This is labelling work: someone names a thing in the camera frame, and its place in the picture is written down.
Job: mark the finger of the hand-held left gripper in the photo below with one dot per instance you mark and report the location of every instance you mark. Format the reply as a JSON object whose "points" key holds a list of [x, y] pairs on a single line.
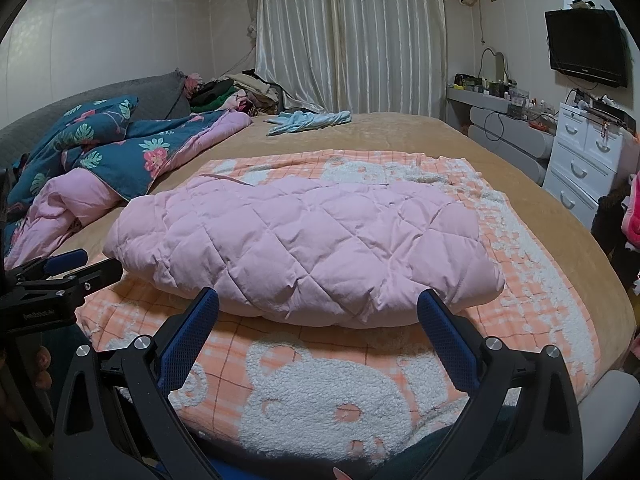
{"points": [[100, 275], [60, 264]]}

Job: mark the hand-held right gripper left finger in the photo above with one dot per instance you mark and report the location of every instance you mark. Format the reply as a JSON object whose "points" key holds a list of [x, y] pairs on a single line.
{"points": [[190, 340]]}

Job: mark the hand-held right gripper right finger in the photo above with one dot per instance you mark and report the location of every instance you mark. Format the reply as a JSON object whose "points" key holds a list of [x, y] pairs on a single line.
{"points": [[445, 340]]}

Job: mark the pink quilted jacket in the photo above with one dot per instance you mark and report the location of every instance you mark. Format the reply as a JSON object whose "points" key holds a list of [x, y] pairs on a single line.
{"points": [[300, 245]]}

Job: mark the dark hanging clothes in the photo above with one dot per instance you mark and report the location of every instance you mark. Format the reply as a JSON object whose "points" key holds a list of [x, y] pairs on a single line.
{"points": [[610, 215]]}

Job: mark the pile of mixed clothes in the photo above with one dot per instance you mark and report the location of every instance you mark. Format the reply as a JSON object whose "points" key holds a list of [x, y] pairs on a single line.
{"points": [[240, 92]]}

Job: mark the person's left hand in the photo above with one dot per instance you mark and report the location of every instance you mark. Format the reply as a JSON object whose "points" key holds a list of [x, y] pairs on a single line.
{"points": [[44, 367]]}

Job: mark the blue floral quilt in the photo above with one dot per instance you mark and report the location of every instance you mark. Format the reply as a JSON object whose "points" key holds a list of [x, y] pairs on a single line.
{"points": [[125, 155]]}

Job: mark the orange checked bear blanket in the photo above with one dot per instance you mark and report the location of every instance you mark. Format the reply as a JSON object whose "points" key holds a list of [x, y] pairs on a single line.
{"points": [[310, 385]]}

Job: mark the grey padded headboard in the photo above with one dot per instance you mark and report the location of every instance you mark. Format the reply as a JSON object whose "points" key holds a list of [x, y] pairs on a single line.
{"points": [[125, 92]]}

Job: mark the tan bed cover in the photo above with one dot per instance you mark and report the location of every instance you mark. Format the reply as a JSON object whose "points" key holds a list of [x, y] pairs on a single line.
{"points": [[400, 135]]}

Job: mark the white drawer cabinet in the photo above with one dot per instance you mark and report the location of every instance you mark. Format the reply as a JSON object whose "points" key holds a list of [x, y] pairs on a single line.
{"points": [[575, 170]]}

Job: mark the bright pink cloth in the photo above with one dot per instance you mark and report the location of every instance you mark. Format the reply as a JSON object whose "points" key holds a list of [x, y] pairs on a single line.
{"points": [[634, 215]]}

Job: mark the light blue cloth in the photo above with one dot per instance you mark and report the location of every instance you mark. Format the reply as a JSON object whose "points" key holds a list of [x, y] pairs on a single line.
{"points": [[305, 121]]}

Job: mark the row of small bottles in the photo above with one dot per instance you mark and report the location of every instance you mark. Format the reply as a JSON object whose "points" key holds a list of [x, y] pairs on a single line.
{"points": [[500, 90]]}

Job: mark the curved vanity mirror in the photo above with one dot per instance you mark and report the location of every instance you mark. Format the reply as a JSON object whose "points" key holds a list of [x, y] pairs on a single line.
{"points": [[495, 67]]}

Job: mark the white striped curtain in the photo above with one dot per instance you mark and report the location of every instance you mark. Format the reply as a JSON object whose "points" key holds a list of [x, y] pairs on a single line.
{"points": [[350, 35]]}

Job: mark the white rounded bed frame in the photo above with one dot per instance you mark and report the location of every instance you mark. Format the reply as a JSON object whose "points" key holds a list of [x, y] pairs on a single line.
{"points": [[612, 420]]}

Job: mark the black wall television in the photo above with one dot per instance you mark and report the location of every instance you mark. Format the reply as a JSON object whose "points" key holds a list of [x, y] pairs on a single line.
{"points": [[585, 45]]}

